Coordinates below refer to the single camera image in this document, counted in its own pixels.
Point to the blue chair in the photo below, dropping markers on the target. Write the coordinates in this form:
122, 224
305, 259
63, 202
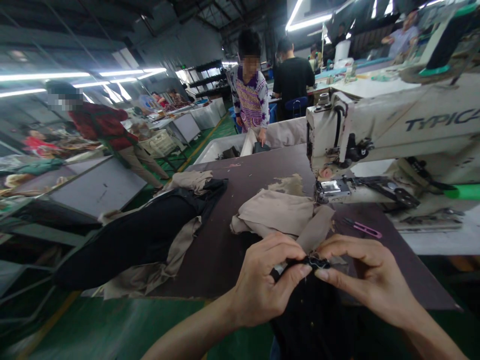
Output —
296, 108

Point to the dark storage shelf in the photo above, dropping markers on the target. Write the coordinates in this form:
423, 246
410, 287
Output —
208, 78

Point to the white plastic crate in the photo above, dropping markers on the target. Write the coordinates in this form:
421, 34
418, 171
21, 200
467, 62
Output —
161, 144

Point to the person's right hand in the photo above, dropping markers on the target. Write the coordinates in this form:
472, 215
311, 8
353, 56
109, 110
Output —
369, 281

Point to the long cutting table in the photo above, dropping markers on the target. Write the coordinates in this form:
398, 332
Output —
375, 78

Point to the grey work table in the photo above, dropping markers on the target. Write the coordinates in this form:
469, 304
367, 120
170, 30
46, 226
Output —
93, 183

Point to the black thread cone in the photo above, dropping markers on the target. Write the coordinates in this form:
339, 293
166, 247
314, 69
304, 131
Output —
450, 37

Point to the pink thread snips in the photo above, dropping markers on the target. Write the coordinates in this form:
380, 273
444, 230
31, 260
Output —
365, 227

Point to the white plastic bin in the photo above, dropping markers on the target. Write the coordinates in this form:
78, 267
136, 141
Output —
221, 148

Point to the person's left hand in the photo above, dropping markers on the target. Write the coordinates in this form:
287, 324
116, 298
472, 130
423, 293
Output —
257, 285

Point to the cloth-lined bin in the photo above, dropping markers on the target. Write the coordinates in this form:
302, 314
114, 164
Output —
285, 133

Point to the cream industrial sewing machine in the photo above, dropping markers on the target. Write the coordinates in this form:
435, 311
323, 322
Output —
405, 138

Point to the pile of black beige fabric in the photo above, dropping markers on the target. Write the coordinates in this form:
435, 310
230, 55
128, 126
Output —
138, 236

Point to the beige and black fabric piece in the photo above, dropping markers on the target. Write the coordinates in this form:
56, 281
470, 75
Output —
277, 213

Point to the white material roll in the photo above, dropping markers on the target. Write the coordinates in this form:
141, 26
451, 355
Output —
342, 50

